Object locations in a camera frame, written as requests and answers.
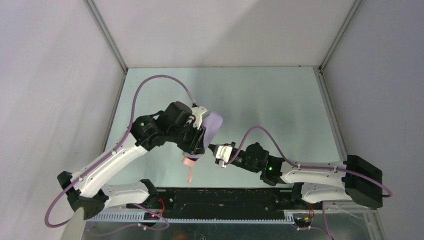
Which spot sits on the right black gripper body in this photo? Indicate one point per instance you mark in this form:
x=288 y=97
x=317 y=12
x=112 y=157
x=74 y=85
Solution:
x=232 y=157

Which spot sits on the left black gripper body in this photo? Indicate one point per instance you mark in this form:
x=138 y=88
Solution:
x=192 y=145

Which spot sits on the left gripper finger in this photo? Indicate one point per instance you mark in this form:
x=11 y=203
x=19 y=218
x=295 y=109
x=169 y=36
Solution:
x=199 y=138
x=193 y=149

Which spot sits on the pink folding umbrella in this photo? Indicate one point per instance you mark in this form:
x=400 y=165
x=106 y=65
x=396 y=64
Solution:
x=190 y=162

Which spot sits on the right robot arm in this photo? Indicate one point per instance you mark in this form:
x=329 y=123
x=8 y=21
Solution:
x=354 y=179

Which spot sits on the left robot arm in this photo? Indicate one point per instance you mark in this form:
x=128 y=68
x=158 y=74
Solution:
x=87 y=189

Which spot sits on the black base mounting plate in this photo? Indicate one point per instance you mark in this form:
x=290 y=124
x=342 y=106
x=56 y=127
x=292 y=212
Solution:
x=233 y=204

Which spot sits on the right controller board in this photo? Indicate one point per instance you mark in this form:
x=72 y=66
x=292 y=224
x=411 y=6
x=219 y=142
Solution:
x=303 y=223

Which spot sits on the controller board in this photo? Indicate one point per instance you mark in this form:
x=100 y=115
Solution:
x=303 y=223
x=151 y=216

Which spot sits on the left controller board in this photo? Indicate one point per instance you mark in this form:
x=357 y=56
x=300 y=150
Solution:
x=151 y=216

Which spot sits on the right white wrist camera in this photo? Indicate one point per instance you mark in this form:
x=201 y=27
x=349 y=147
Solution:
x=224 y=154

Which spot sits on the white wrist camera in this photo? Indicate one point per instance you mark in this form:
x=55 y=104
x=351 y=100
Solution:
x=224 y=154
x=200 y=113

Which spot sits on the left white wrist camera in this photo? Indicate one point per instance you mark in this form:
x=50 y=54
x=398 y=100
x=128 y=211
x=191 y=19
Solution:
x=200 y=113

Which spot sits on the aluminium frame rail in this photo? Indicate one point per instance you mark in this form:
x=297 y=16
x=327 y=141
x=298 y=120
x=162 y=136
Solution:
x=133 y=214

